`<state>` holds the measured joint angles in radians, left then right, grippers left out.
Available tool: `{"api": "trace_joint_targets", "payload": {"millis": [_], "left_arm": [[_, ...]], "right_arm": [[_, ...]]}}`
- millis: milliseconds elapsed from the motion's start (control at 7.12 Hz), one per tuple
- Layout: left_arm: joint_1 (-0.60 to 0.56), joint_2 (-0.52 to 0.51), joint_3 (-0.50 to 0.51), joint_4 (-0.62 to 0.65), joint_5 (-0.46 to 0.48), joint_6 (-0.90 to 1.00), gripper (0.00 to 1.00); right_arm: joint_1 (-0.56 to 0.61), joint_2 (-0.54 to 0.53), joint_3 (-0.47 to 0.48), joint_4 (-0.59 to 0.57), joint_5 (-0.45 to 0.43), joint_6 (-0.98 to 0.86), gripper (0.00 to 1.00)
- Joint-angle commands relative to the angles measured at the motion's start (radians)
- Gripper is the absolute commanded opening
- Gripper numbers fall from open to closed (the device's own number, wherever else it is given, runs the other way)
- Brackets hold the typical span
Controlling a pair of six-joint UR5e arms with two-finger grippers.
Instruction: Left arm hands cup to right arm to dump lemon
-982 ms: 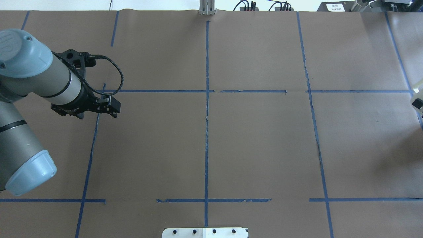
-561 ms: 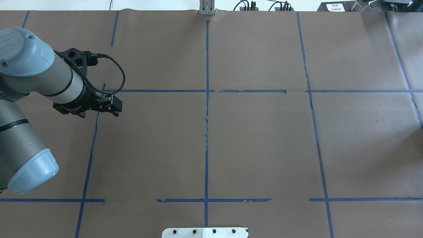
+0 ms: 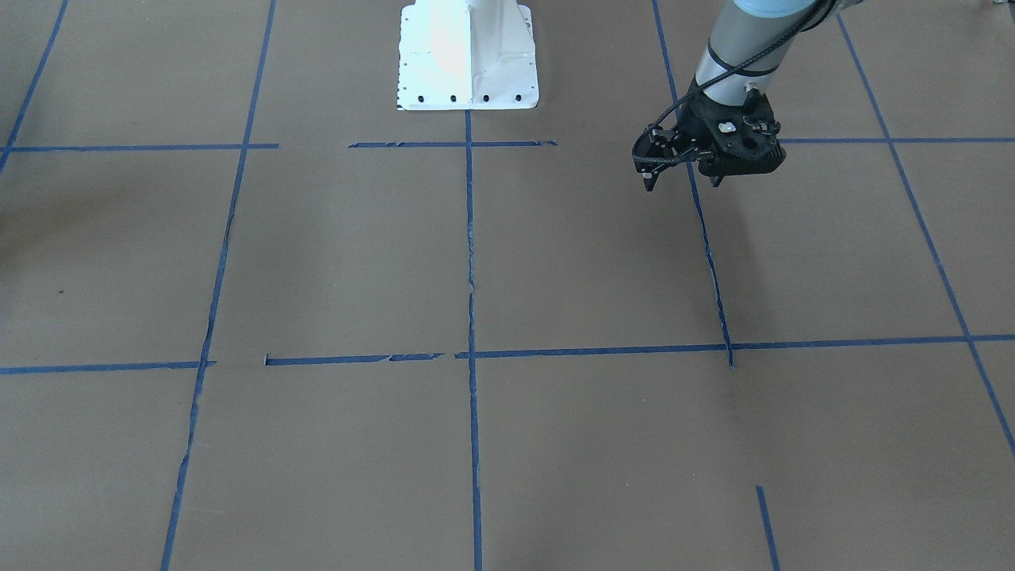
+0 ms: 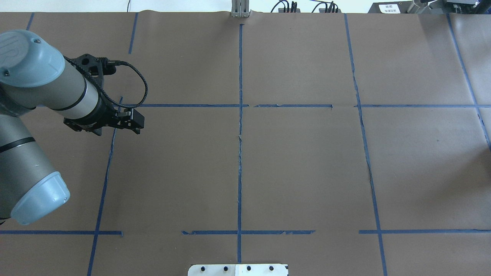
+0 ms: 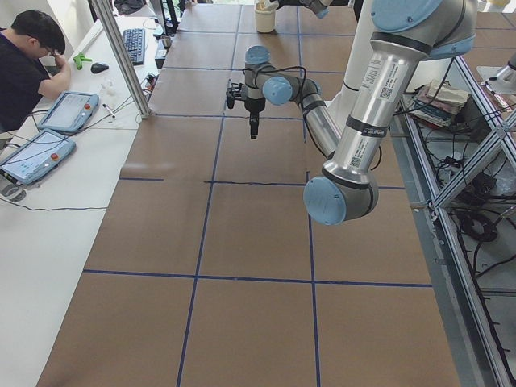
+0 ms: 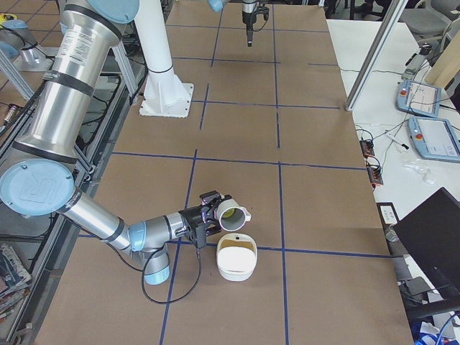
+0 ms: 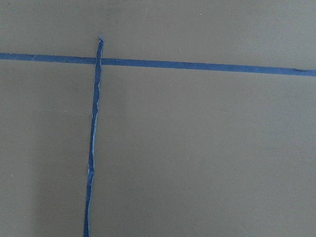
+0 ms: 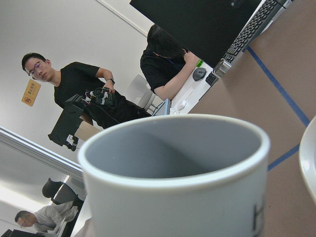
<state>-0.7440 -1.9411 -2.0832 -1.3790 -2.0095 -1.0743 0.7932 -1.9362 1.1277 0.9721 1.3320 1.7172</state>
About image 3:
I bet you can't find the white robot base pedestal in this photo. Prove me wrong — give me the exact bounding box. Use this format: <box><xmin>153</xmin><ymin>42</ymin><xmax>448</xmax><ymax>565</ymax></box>
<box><xmin>396</xmin><ymin>1</ymin><xmax>540</xmax><ymax>111</ymax></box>

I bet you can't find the brown paper table mat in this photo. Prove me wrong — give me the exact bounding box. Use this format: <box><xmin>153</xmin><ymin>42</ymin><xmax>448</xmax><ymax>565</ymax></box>
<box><xmin>2</xmin><ymin>1</ymin><xmax>1013</xmax><ymax>570</ymax></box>

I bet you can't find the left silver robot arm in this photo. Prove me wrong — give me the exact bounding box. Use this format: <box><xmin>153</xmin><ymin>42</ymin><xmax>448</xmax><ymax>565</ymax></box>
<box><xmin>631</xmin><ymin>1</ymin><xmax>842</xmax><ymax>192</ymax></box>

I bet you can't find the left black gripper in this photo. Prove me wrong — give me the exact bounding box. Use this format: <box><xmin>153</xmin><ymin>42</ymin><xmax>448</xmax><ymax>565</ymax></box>
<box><xmin>631</xmin><ymin>84</ymin><xmax>787</xmax><ymax>192</ymax></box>

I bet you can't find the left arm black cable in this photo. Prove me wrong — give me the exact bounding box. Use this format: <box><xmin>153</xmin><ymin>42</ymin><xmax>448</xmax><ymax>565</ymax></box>
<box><xmin>646</xmin><ymin>0</ymin><xmax>837</xmax><ymax>136</ymax></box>

